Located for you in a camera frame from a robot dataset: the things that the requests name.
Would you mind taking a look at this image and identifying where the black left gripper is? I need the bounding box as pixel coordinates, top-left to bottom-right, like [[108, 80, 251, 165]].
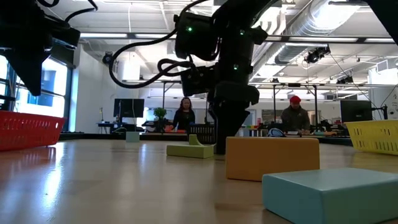
[[0, 17, 54, 96]]

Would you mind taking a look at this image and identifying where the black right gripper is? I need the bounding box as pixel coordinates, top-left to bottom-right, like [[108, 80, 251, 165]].
[[207, 60, 261, 156]]

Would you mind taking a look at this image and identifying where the green foam arch piece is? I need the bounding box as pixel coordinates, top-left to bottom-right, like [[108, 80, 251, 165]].
[[188, 134, 206, 147]]

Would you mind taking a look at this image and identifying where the long green foam block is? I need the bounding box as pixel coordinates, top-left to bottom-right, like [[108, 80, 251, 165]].
[[165, 144, 215, 159]]

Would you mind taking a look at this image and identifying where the long orange foam block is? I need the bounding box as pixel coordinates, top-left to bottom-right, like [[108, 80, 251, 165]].
[[225, 136, 321, 182]]

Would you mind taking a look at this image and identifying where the small pale green block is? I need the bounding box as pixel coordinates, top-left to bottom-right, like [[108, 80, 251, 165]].
[[125, 131, 141, 144]]

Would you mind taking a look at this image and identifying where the long blue foam block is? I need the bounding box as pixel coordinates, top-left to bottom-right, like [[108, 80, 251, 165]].
[[261, 167, 398, 224]]

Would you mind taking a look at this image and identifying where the black plastic basket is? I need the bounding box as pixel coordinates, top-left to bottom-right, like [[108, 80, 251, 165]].
[[187, 123, 216, 145]]

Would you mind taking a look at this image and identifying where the person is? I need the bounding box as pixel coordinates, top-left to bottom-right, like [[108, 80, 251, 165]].
[[280, 95, 312, 135], [172, 96, 197, 134]]

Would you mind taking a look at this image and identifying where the red plastic basket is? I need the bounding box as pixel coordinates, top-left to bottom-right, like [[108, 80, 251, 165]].
[[0, 110, 67, 152]]

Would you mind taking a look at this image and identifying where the green potted plant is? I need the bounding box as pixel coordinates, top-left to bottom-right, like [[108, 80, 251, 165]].
[[153, 107, 168, 121]]

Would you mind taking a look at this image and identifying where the black computer monitor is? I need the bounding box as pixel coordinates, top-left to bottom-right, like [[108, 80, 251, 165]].
[[113, 98, 146, 119], [340, 99, 373, 123]]

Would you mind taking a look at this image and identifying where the yellow plastic basket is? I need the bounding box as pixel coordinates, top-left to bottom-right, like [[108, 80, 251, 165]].
[[344, 119, 398, 156]]

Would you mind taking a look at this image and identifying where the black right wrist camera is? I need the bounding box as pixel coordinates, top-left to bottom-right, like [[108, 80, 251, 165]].
[[179, 65, 218, 97]]

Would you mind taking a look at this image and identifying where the background rig frame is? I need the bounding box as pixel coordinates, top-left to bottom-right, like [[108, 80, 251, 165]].
[[121, 79, 210, 125], [248, 82, 398, 131]]

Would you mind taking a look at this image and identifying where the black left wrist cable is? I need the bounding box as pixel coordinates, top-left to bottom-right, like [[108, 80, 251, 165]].
[[36, 0, 99, 23]]

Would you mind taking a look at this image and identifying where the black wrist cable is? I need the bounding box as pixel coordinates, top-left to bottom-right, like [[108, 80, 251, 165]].
[[36, 0, 99, 23], [108, 27, 218, 90]]

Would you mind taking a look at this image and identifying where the black ceiling-mounted camera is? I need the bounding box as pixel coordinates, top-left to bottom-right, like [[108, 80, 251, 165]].
[[303, 45, 331, 65], [336, 75, 354, 85], [101, 51, 114, 66]]

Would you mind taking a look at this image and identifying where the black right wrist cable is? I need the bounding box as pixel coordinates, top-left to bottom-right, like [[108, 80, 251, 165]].
[[108, 27, 218, 90]]

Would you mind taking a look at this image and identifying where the black metal table frame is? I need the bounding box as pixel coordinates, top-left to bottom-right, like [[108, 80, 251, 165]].
[[58, 132, 354, 147]]

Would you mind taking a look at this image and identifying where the black overhead frame bar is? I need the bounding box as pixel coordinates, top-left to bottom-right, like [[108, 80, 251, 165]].
[[79, 32, 398, 44]]

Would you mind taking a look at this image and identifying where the silver ventilation duct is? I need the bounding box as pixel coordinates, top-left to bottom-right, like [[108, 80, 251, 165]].
[[273, 0, 363, 65]]

